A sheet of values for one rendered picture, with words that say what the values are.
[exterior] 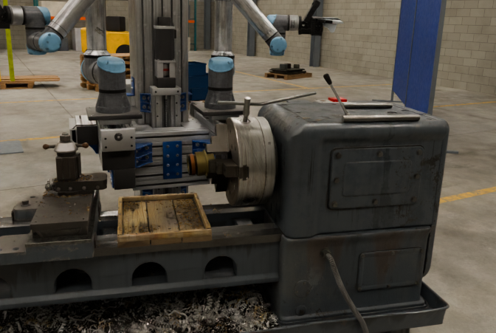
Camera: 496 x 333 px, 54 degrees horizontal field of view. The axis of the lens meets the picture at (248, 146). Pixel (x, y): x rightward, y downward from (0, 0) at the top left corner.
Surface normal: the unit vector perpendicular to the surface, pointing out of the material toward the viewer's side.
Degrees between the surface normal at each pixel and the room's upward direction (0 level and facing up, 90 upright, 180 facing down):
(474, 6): 90
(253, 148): 59
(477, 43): 90
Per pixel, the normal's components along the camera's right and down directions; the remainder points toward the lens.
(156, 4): 0.34, 0.25
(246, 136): 0.18, -0.54
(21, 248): 0.03, -0.97
